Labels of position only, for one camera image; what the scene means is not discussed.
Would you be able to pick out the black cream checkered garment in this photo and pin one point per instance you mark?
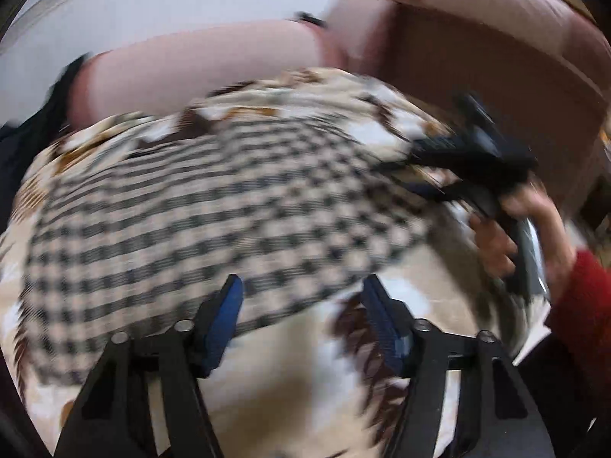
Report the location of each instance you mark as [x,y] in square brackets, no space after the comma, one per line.
[292,206]

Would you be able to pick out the leaf pattern fleece blanket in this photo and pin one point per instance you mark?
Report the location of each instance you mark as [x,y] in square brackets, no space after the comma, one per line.
[292,388]

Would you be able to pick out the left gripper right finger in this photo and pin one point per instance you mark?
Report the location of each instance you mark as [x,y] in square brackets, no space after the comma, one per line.
[497,416]

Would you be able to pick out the red sleeve forearm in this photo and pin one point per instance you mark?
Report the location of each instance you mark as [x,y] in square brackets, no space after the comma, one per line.
[580,317]

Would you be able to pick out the person right hand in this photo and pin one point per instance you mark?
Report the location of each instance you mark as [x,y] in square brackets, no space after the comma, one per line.
[528,241]

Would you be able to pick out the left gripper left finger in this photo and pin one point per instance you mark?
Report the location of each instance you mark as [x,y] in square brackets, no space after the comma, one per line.
[112,416]

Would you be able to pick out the pink pillow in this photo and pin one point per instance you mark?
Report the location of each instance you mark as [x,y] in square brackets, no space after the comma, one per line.
[162,74]

